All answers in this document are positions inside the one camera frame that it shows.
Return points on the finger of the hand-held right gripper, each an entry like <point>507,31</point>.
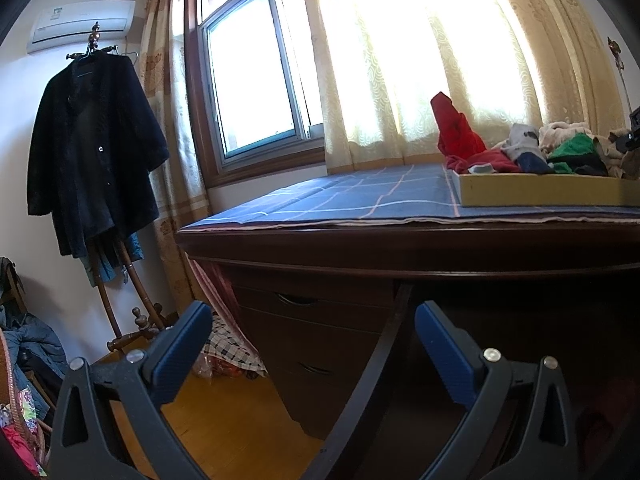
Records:
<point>627,142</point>

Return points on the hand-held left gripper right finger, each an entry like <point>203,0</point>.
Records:
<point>445,350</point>

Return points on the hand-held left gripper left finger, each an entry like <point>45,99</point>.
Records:
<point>180,345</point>

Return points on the large beige underwear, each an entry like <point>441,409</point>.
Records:
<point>607,155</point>

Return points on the green black striped underwear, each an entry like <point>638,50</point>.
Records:
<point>575,147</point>

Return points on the small beige underwear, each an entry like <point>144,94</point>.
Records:
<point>560,132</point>

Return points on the yellow cardboard tray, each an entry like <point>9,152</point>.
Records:
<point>540,192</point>

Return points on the grey blue underwear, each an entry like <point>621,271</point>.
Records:
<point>522,142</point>

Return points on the dark red underwear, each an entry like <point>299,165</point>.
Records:
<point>495,160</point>

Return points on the bright red underwear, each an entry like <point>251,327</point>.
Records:
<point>457,130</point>

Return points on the wooden coat rack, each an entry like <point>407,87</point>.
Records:
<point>140,332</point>

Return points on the checked cloth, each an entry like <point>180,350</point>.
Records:
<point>230,345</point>

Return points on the pink striped cloth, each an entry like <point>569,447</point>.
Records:
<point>215,285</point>

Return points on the dark wooden desk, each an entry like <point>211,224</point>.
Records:
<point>400,255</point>

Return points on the teal garment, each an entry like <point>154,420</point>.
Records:
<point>105,267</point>

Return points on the denim clothes pile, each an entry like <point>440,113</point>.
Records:
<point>35,340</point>

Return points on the colourful patterned fabric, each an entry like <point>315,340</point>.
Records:
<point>20,410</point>

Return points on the blue checked tablecloth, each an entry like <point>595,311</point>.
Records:
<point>350,195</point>

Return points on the dark coat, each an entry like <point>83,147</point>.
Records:
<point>90,160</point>

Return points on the cream lace curtain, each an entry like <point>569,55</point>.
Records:
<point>400,85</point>

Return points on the patterned side curtain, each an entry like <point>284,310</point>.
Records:
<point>165,110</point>

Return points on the wooden framed window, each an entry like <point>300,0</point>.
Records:
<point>250,85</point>

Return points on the white air conditioner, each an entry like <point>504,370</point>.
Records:
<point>80,25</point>

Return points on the wooden drawer pedestal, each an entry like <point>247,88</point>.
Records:
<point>325,330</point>

